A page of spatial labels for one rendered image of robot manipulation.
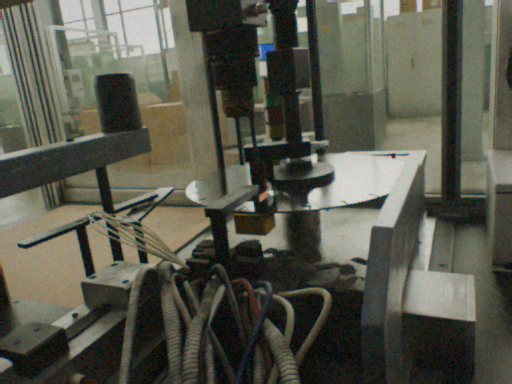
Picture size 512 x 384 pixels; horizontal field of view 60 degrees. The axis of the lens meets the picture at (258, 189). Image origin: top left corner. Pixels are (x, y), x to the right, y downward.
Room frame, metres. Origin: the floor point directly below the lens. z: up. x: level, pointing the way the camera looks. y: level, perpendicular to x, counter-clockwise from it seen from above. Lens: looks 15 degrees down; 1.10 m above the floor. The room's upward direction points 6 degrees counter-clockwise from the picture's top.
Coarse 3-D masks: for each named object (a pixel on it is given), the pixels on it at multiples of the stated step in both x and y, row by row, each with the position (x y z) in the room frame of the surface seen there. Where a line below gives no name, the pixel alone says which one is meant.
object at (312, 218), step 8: (288, 216) 0.61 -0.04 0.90; (296, 216) 0.61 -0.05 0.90; (304, 216) 0.61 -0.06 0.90; (312, 216) 0.61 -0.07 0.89; (288, 224) 0.61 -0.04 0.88; (296, 224) 0.61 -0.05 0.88; (304, 224) 0.61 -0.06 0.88; (312, 224) 0.61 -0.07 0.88; (320, 224) 0.62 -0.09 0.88; (288, 232) 0.62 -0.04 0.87; (296, 232) 0.61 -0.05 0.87; (304, 232) 0.61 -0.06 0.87; (312, 232) 0.61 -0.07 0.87; (320, 232) 0.62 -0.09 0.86; (288, 240) 0.62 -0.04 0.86; (296, 240) 0.61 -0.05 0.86; (304, 240) 0.61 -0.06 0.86; (312, 240) 0.61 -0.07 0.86; (320, 240) 0.62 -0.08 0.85
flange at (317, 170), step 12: (276, 168) 0.65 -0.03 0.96; (288, 168) 0.62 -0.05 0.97; (300, 168) 0.61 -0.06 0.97; (312, 168) 0.62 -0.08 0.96; (324, 168) 0.62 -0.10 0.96; (276, 180) 0.59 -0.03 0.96; (288, 180) 0.58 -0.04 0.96; (300, 180) 0.58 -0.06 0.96; (312, 180) 0.58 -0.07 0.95; (324, 180) 0.59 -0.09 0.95
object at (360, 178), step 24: (240, 168) 0.74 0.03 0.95; (336, 168) 0.66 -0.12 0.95; (360, 168) 0.64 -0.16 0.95; (384, 168) 0.63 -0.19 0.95; (192, 192) 0.60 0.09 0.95; (216, 192) 0.59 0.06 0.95; (288, 192) 0.55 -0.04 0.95; (312, 192) 0.54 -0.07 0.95; (336, 192) 0.53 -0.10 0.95; (360, 192) 0.52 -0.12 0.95; (384, 192) 0.50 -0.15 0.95
